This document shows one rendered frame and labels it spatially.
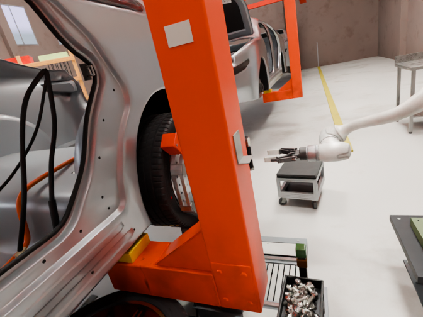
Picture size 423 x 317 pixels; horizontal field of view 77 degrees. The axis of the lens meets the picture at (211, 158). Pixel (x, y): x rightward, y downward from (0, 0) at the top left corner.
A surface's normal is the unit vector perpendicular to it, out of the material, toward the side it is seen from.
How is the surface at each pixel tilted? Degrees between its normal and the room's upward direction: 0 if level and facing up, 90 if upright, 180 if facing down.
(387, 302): 0
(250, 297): 90
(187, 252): 90
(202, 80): 90
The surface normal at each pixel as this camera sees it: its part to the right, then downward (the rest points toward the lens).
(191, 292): -0.33, 0.39
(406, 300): -0.20, -0.92
